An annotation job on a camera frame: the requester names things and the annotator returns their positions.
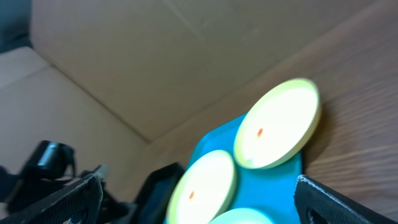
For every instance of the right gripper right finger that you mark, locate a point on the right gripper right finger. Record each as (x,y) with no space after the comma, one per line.
(316,203)

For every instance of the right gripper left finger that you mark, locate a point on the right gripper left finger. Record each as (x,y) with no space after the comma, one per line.
(79,201)

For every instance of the green plate with stain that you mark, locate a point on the green plate with stain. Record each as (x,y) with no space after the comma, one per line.
(205,190)

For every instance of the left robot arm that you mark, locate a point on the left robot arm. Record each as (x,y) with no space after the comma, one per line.
(48,190)

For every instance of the teal plastic serving tray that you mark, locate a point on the teal plastic serving tray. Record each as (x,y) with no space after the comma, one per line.
(269,191)

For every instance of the black plastic tray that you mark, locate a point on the black plastic tray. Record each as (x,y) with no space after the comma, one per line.
(153,197)

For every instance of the light blue plate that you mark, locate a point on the light blue plate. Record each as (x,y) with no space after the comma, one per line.
(242,216)

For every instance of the cardboard backdrop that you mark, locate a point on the cardboard backdrop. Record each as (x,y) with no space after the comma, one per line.
(110,78)

